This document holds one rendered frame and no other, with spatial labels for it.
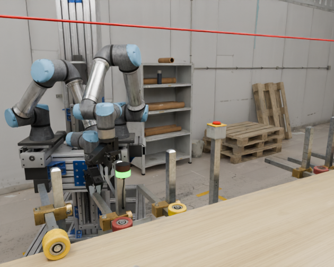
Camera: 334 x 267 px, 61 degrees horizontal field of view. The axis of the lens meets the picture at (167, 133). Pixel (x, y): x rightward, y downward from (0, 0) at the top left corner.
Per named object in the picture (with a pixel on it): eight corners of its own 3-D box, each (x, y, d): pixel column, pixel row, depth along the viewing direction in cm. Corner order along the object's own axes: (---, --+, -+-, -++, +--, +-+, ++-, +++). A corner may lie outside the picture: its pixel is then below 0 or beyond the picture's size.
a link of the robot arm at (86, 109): (93, 39, 154) (68, 110, 127) (112, 39, 153) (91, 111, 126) (98, 56, 164) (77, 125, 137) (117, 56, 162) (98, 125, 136)
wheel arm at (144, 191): (137, 190, 158) (136, 184, 157) (142, 189, 160) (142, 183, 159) (176, 229, 121) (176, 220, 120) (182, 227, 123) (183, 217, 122)
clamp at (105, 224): (99, 225, 123) (99, 215, 121) (129, 217, 129) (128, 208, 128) (103, 232, 118) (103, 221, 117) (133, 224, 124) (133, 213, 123)
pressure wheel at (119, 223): (110, 244, 114) (108, 218, 111) (129, 238, 117) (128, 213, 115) (116, 255, 107) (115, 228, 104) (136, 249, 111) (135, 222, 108)
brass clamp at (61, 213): (34, 219, 109) (32, 207, 108) (70, 211, 115) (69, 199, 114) (35, 227, 104) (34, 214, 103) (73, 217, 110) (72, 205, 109)
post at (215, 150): (207, 217, 152) (209, 137, 142) (213, 215, 154) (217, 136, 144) (211, 221, 148) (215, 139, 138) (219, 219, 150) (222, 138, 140)
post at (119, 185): (117, 259, 130) (113, 160, 119) (125, 256, 131) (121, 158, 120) (120, 263, 127) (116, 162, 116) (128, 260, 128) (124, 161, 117)
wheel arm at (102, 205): (92, 199, 146) (91, 192, 145) (98, 198, 148) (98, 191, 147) (121, 245, 109) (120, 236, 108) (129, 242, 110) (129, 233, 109)
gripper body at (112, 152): (122, 162, 129) (121, 136, 126) (106, 167, 123) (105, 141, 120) (111, 158, 134) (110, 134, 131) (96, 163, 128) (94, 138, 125)
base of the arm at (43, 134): (34, 135, 192) (32, 121, 189) (57, 135, 193) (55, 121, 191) (25, 141, 177) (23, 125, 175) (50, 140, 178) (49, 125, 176)
